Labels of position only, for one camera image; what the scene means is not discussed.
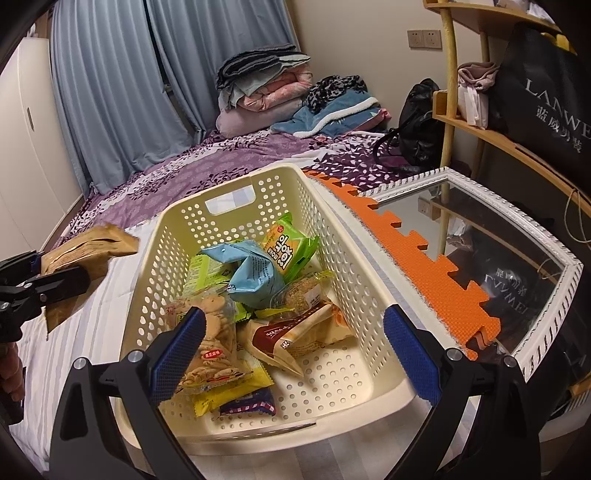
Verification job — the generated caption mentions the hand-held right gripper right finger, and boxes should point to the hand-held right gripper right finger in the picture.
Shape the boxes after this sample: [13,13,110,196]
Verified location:
[383,305,542,480]

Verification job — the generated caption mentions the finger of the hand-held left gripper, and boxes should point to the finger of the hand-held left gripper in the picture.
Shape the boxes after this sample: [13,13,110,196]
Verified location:
[0,250,40,283]
[25,267,92,306]

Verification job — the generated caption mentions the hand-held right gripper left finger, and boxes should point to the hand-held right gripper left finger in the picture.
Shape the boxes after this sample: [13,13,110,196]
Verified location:
[48,306,207,480]

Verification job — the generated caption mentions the clear round biscuit packet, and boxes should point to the clear round biscuit packet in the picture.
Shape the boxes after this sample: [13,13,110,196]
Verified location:
[164,288,254,393]

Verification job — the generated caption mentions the tan snack packet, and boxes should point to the tan snack packet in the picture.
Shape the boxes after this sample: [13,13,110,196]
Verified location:
[238,300,356,377]
[41,224,140,333]

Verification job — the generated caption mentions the yellow cracker packet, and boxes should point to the yellow cracker packet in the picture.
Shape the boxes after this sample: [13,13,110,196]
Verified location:
[193,355,275,417]

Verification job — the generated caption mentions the navy blue long snack packet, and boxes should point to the navy blue long snack packet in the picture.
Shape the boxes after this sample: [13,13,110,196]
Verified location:
[219,387,277,418]

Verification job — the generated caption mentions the large lime green snack bag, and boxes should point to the large lime green snack bag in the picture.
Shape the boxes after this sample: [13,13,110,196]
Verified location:
[185,253,232,296]

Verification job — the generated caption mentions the light blue snack packet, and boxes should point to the light blue snack packet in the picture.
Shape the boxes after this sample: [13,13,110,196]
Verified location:
[199,239,288,309]

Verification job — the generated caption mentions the clear sesame cake packet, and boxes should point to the clear sesame cake packet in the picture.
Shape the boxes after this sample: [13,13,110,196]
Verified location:
[272,271,335,319]

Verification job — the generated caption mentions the small green snack packet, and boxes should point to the small green snack packet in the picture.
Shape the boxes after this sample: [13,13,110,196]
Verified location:
[261,212,320,283]

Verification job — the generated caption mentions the cream perforated plastic basket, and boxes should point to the cream perforated plastic basket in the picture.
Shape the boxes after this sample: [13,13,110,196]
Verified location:
[113,164,432,446]

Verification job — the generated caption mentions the person's left hand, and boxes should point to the person's left hand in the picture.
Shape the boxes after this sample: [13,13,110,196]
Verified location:
[0,344,27,403]

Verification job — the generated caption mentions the striped white blue cloth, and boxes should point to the striped white blue cloth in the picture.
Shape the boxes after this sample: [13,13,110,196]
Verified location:
[9,222,485,480]

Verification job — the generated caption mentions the white wardrobe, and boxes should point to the white wardrobe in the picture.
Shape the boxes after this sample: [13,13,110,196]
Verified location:
[0,37,86,250]

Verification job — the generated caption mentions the orange foam puzzle mat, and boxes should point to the orange foam puzzle mat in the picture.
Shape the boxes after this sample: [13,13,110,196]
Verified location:
[302,170,502,361]

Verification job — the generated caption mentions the white framed mirror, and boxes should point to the white framed mirror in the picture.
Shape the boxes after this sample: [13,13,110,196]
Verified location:
[372,167,585,370]

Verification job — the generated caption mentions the purple floral bedsheet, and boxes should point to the purple floral bedsheet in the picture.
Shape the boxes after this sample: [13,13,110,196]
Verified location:
[60,127,444,241]

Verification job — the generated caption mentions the blue grey curtain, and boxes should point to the blue grey curtain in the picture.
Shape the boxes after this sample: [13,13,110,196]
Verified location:
[48,0,315,197]

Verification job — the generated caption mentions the black handbag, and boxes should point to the black handbag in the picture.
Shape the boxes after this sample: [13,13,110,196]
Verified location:
[373,78,446,174]

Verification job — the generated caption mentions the mauve quilt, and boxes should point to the mauve quilt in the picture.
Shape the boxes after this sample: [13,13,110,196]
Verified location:
[216,99,308,138]

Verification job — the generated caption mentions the leopard print cloth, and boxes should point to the leopard print cloth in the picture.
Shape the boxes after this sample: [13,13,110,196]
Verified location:
[305,76,370,114]

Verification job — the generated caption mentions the pink floral quilt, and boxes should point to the pink floral quilt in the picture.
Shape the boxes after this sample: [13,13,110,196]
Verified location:
[240,69,315,112]

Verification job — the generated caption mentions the folded pink white clothes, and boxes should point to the folded pink white clothes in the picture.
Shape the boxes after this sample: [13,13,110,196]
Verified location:
[457,61,502,129]

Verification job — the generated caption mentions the wooden shelf rack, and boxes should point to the wooden shelf rack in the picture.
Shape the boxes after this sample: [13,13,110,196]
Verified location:
[422,0,591,222]

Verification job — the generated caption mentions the black shopping bag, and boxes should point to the black shopping bag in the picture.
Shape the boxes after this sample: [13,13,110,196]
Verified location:
[487,22,591,178]

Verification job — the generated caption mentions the beige wall socket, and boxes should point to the beige wall socket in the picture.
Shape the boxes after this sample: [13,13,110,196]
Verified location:
[407,29,443,49]

